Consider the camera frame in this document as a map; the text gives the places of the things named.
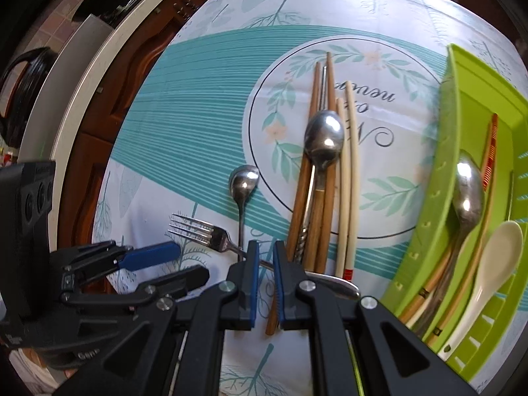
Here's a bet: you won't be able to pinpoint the large metal spoon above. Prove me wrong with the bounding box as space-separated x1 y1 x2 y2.
412 150 486 335

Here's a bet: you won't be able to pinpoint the white kitchen countertop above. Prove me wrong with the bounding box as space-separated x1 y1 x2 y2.
49 0 207 166

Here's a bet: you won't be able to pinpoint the green plastic utensil tray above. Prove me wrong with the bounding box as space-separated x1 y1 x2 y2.
379 43 528 374

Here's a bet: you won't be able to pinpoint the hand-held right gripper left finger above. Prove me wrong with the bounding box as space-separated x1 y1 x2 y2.
53 239 262 396

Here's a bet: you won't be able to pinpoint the medium metal spoon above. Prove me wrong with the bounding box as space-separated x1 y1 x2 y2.
303 109 345 232

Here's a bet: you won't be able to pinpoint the stainless steel panel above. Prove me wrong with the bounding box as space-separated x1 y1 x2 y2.
16 14 114 161

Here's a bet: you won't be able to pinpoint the leaf printed tablecloth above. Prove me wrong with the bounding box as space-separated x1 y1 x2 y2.
93 0 528 396

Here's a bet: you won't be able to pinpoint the brown wooden kitchen cabinets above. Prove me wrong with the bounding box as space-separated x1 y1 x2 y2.
55 0 232 293

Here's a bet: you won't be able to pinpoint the black appliance with handle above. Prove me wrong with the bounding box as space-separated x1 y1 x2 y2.
0 47 62 149

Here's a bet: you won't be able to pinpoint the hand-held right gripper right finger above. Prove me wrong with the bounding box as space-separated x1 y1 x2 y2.
272 239 479 396

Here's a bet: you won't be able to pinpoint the cream chopstick red striped end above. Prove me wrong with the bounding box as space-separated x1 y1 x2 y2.
335 98 350 279
344 80 360 279

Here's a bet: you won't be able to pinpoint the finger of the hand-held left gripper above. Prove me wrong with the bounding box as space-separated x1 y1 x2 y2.
62 241 182 286
62 265 210 304

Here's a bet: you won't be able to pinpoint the metal fork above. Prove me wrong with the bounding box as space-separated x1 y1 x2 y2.
168 214 361 300

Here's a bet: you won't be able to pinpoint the white ceramic spoon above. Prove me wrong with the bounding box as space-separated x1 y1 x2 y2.
437 220 524 359

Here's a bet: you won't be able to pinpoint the small metal spoon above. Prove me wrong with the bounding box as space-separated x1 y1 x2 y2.
229 165 260 262

